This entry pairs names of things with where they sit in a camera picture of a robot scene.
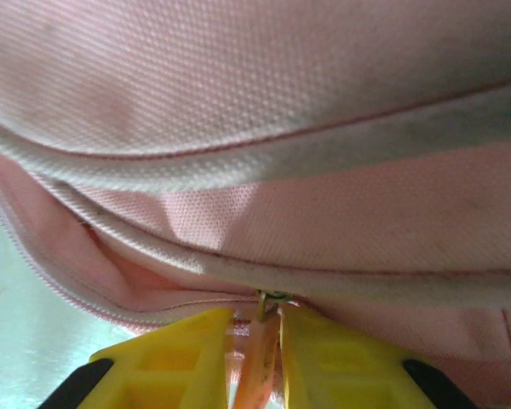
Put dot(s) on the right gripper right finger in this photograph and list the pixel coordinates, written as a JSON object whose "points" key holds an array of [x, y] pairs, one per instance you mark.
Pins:
{"points": [[306, 341]]}

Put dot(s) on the pink backpack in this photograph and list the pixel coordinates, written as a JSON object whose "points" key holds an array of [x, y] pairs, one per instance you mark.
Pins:
{"points": [[281, 85]]}

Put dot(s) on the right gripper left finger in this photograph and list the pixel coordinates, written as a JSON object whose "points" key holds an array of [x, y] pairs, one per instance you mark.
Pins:
{"points": [[204, 341]]}

